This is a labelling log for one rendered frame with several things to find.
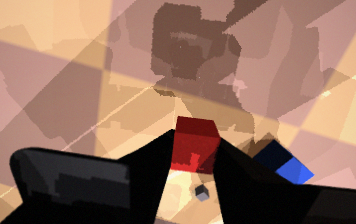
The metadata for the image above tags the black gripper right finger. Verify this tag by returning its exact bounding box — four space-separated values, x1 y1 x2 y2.
213 136 356 224

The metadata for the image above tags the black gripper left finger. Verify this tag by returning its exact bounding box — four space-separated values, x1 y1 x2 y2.
10 129 175 224

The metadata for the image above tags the red block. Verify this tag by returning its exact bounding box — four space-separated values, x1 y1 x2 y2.
170 116 221 175

